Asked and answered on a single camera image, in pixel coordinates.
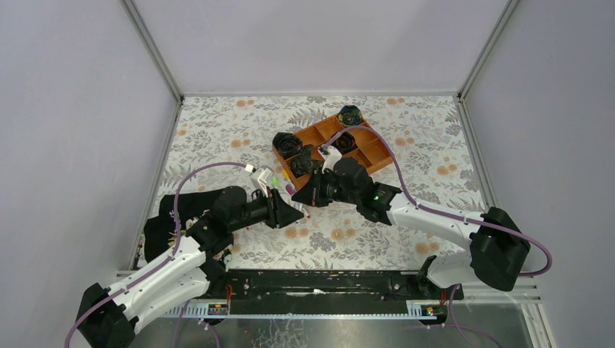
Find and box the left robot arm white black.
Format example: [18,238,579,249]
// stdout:
[75,186,305,347]

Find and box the rolled dark tie top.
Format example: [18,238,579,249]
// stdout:
[337,105,363,128]

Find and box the rolled dark tie left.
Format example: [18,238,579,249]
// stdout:
[272,132,303,160]

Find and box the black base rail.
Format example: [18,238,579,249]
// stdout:
[201,269,463,316]

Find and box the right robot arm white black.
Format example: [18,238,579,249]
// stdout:
[292,158,530,291]

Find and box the floral table cloth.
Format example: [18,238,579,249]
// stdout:
[154,96,485,270]

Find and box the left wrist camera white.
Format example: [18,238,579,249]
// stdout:
[244,164,273,198]

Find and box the rolled dark tie centre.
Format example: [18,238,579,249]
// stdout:
[332,132,358,155]

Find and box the unrolled dark patterned tie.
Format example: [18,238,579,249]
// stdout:
[289,144,323,178]

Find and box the orange compartment tray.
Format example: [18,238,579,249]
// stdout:
[272,115,392,190]

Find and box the black floral cloth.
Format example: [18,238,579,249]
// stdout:
[144,186,246,284]

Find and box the rolled dark tie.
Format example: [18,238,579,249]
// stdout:
[337,105,363,128]
[272,132,303,160]
[332,132,358,155]

